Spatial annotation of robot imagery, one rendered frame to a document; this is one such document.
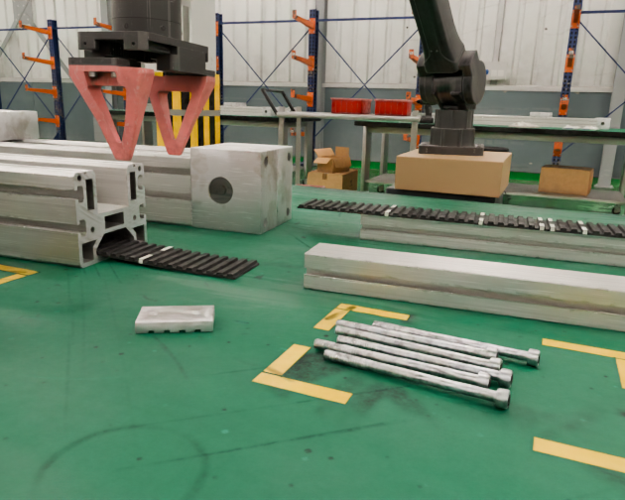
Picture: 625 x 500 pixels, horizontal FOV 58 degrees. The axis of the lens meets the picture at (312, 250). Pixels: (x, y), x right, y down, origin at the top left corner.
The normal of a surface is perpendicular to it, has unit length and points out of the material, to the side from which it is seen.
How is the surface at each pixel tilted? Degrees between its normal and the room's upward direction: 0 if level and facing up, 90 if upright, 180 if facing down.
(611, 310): 90
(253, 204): 90
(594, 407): 0
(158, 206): 90
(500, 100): 90
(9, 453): 0
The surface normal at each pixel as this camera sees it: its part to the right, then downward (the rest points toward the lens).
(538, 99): -0.40, 0.22
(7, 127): 0.95, 0.11
